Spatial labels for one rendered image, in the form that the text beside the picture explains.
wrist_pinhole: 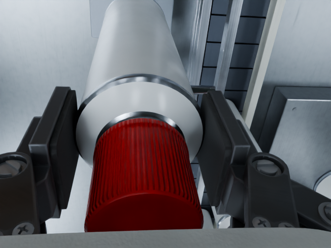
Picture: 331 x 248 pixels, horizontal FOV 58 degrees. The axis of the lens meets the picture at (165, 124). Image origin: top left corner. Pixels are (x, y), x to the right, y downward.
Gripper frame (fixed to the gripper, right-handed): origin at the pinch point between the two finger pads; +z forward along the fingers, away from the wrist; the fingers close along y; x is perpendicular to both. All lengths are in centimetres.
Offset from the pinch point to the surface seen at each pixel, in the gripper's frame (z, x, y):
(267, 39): 29.0, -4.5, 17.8
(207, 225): 28, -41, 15
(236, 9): 24.2, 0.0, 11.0
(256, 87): 28.9, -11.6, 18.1
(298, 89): 36.0, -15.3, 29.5
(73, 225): 37, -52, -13
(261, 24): 32.5, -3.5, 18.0
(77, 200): 37, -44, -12
